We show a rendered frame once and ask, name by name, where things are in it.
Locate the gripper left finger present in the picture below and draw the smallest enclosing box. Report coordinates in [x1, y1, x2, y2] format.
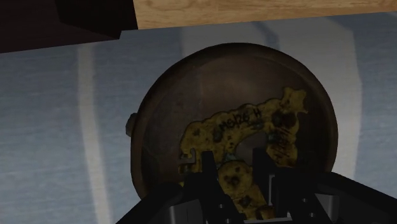
[116, 150, 246, 224]

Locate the brown round bowl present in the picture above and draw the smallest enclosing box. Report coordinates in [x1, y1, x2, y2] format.
[125, 42, 339, 202]

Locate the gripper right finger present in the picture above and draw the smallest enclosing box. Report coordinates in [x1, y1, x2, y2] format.
[251, 147, 397, 224]

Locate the yellow spotted flat figure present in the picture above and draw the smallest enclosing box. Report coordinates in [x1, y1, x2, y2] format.
[178, 87, 309, 221]

